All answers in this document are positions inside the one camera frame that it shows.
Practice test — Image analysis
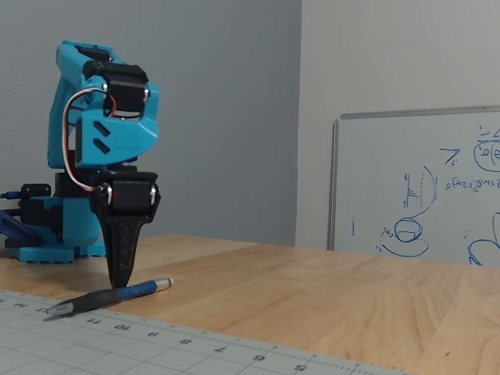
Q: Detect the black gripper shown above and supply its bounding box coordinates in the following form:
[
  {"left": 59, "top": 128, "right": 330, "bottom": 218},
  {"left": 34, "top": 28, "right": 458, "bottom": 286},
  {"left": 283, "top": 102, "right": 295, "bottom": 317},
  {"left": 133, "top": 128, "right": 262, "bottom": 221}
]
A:
[{"left": 89, "top": 171, "right": 163, "bottom": 290}]

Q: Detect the blue pen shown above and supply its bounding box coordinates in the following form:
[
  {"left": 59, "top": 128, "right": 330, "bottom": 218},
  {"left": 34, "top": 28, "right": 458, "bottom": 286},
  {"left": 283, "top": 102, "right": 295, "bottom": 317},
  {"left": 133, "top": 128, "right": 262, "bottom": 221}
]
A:
[{"left": 43, "top": 277, "right": 174, "bottom": 320}]

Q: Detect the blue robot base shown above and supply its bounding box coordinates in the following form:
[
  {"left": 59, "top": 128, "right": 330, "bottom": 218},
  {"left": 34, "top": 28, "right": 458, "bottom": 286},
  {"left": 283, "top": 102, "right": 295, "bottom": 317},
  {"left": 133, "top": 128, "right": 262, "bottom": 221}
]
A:
[{"left": 7, "top": 195, "right": 107, "bottom": 264}]

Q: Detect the black controller board box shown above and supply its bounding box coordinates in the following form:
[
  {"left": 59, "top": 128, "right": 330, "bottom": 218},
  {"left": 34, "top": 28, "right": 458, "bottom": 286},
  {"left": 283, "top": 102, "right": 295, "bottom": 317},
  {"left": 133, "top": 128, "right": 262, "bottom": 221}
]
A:
[{"left": 19, "top": 183, "right": 53, "bottom": 228}]

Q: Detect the grey cutting mat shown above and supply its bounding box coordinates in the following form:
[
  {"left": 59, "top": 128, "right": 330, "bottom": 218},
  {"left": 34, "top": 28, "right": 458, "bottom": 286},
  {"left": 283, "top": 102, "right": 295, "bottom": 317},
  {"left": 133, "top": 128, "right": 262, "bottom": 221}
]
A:
[{"left": 0, "top": 288, "right": 417, "bottom": 375}]

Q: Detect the dark blue clamp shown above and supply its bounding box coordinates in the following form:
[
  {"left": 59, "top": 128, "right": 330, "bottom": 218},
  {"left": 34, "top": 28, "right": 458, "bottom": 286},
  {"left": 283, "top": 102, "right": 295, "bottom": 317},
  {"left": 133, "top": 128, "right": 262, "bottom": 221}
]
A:
[{"left": 0, "top": 209, "right": 41, "bottom": 249}]

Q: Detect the whiteboard with blue drawings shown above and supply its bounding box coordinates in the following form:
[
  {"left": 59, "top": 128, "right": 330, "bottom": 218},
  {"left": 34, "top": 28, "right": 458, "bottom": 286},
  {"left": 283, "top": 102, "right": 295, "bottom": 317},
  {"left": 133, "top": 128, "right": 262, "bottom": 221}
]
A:
[{"left": 327, "top": 104, "right": 500, "bottom": 268}]

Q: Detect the white red servo cable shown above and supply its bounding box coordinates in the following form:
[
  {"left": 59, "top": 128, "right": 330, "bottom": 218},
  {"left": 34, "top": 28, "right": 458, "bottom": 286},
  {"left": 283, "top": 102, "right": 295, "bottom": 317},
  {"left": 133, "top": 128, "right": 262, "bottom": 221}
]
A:
[{"left": 62, "top": 88, "right": 118, "bottom": 194}]

